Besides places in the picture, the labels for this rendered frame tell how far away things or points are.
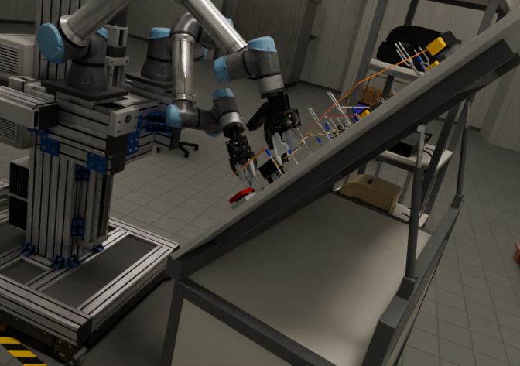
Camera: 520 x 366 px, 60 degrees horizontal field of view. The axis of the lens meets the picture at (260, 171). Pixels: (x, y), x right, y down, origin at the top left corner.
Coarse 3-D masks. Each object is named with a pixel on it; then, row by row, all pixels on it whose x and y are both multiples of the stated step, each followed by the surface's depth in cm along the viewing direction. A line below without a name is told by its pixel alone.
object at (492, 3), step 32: (384, 0) 202; (416, 0) 246; (448, 0) 238; (480, 0) 214; (480, 32) 185; (384, 64) 211; (352, 96) 218; (384, 96) 265; (448, 128) 199; (384, 160) 217; (448, 160) 248
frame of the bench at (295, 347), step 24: (336, 192) 226; (432, 264) 175; (192, 288) 128; (216, 312) 124; (240, 312) 123; (408, 312) 140; (168, 336) 136; (264, 336) 117; (408, 336) 218; (168, 360) 138; (288, 360) 114; (312, 360) 112; (384, 360) 117
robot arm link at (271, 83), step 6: (264, 78) 126; (270, 78) 126; (276, 78) 126; (258, 84) 128; (264, 84) 126; (270, 84) 126; (276, 84) 126; (282, 84) 128; (258, 90) 129; (264, 90) 127; (270, 90) 126; (276, 90) 127
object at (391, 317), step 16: (448, 208) 180; (448, 224) 163; (432, 240) 147; (432, 256) 136; (416, 272) 124; (400, 288) 110; (416, 288) 116; (400, 304) 107; (384, 320) 99; (400, 320) 104; (384, 336) 99; (368, 352) 102; (384, 352) 100
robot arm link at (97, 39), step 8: (96, 32) 159; (104, 32) 162; (96, 40) 160; (104, 40) 163; (88, 48) 157; (96, 48) 161; (104, 48) 165; (88, 56) 161; (96, 56) 163; (104, 56) 167
